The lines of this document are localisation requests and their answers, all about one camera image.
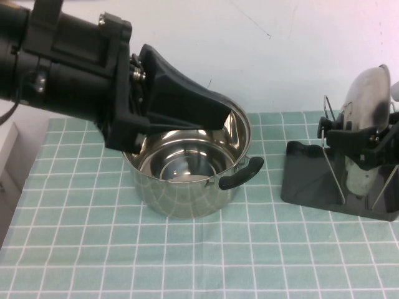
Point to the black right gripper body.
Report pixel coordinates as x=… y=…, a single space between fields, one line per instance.
x=386 y=146

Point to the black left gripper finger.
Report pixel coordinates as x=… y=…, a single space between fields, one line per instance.
x=174 y=73
x=187 y=113

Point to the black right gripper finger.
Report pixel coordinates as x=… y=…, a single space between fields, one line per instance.
x=349 y=137

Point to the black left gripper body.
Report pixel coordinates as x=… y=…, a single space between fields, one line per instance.
x=87 y=84

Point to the steel pot lid black knob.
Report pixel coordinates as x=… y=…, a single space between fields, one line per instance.
x=368 y=90

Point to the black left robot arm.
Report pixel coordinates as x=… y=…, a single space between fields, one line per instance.
x=15 y=56

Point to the stainless steel cooking pot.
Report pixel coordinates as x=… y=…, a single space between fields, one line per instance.
x=187 y=202

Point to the white side cabinet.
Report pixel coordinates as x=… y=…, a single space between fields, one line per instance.
x=9 y=149

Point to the green checked tablecloth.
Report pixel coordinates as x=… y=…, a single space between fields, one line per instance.
x=187 y=264

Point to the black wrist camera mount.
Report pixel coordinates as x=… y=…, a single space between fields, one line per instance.
x=46 y=15

